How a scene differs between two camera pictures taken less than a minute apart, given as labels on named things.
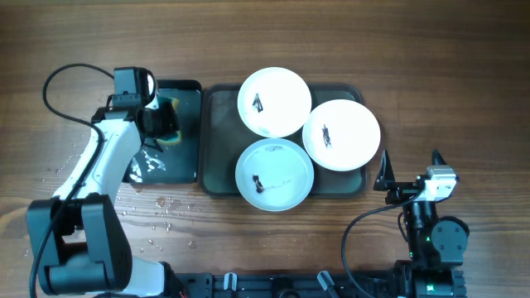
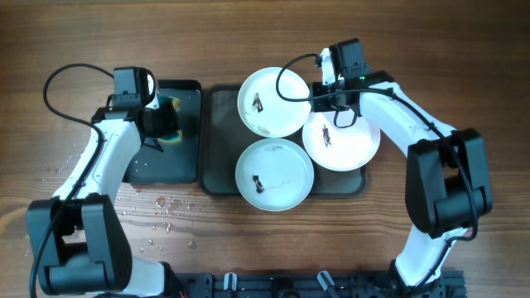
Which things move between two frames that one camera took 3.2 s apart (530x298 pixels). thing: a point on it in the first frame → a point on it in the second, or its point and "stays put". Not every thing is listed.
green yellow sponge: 175,137 stays put
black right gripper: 405,191 → 321,98
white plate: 341,135 stays put
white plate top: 274,102 stays put
